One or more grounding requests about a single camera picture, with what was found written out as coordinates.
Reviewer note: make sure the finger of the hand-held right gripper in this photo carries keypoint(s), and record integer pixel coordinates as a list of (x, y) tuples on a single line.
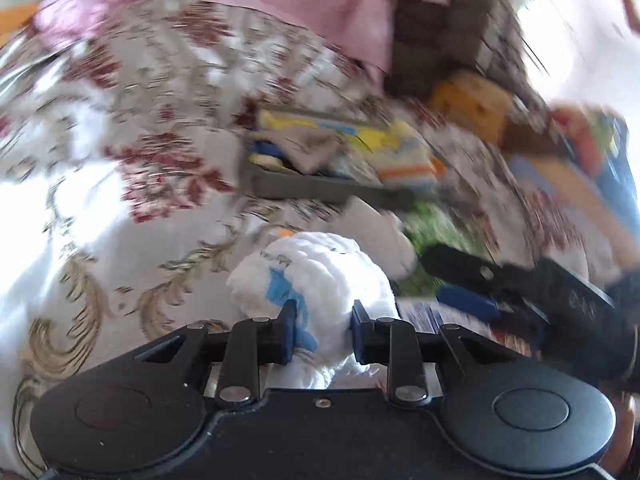
[(465, 265), (467, 302)]

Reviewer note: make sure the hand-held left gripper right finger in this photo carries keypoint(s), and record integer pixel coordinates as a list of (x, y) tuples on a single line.
[(358, 332)]

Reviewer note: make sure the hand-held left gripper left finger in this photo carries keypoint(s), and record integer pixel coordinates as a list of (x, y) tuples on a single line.
[(287, 332)]

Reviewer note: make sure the white terry sock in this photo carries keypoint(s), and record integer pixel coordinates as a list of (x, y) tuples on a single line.
[(325, 285)]

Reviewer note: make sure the white frayed cloth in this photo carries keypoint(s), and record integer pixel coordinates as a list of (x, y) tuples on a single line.
[(380, 242)]

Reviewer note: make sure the striped colourful sock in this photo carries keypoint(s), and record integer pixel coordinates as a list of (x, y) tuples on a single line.
[(407, 155)]

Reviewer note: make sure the grey cartoon print box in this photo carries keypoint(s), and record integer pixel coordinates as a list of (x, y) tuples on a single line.
[(320, 185)]

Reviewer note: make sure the bag of green peas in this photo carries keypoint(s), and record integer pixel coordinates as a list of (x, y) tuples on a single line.
[(432, 230)]

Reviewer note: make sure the colourful printed package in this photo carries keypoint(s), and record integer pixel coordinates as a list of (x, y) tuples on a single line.
[(580, 160)]

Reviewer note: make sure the yellow plush toy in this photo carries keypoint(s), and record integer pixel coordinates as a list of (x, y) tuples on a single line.
[(470, 102)]

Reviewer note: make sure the beige ribbed sock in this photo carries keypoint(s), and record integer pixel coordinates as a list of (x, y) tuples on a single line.
[(310, 147)]

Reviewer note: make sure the brown woven cushion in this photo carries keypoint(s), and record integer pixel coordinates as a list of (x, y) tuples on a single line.
[(450, 30)]

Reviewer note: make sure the floral blanket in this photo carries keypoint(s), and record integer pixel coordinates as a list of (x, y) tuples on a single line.
[(125, 160)]

